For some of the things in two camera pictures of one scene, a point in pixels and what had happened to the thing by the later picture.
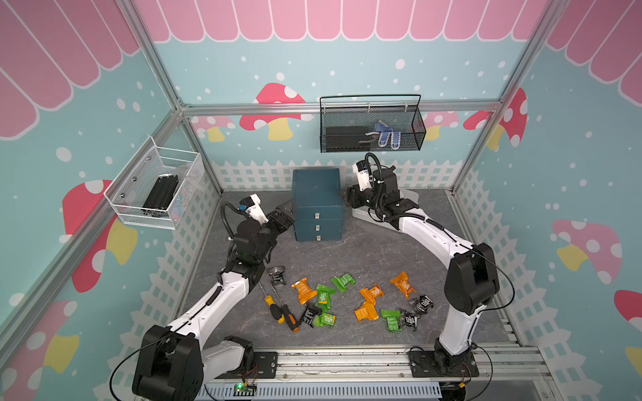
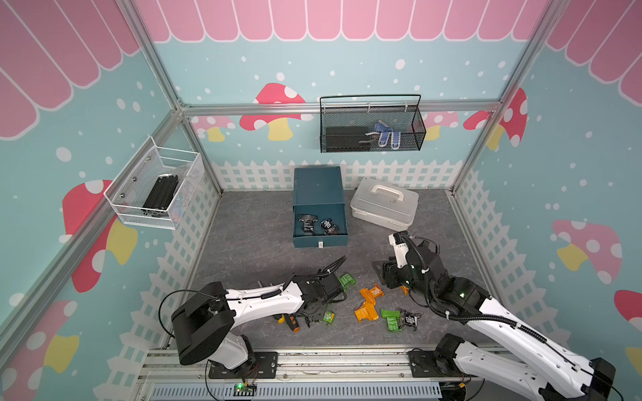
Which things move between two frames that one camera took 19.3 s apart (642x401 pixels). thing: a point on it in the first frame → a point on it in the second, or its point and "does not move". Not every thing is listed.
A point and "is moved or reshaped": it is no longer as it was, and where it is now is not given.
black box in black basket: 347,139 does not move
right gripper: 351,190 → 389,270
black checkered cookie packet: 421,303 → 328,227
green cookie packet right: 392,317 does not move
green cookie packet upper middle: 343,281 does not move
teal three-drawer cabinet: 318,204 is moved or reshaped
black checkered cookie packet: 408,318 does not move
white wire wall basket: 146,192 does not move
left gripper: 274,218 → 318,315
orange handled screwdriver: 287,314 does not move
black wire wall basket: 371,122 does not move
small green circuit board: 243,390 does not move
